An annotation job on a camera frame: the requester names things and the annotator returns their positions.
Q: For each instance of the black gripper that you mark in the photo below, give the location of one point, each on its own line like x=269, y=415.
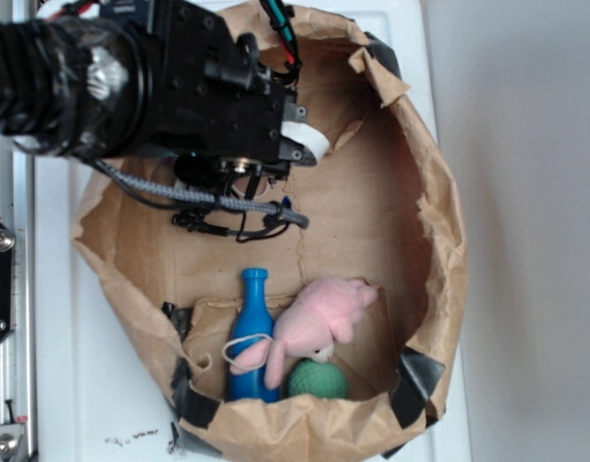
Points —
x=206, y=96

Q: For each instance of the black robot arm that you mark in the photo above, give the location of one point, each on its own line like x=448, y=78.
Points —
x=68, y=86

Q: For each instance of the brown paper bag bin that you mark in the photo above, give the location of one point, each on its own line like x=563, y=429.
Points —
x=383, y=206

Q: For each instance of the pink plush bunny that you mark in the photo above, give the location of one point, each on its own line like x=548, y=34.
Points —
x=323, y=314

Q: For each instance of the blue plastic bottle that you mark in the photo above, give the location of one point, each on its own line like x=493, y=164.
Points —
x=250, y=341

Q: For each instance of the green yarn ball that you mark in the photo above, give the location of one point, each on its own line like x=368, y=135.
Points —
x=321, y=380

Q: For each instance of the aluminum frame rail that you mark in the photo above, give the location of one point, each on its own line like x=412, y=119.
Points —
x=18, y=440

